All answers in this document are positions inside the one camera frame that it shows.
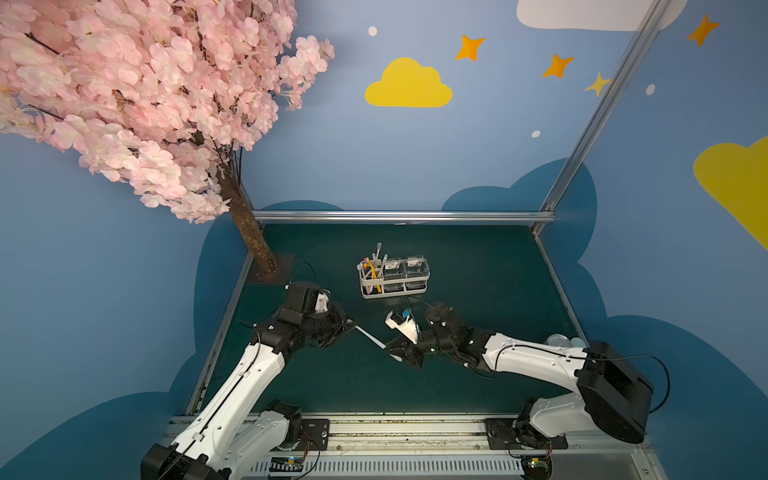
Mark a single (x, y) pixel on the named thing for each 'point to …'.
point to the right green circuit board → (536, 466)
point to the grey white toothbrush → (379, 246)
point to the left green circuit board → (286, 464)
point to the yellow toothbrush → (379, 287)
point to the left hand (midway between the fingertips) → (361, 316)
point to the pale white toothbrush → (376, 341)
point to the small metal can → (559, 340)
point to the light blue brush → (578, 342)
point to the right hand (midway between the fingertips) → (391, 343)
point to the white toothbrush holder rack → (384, 278)
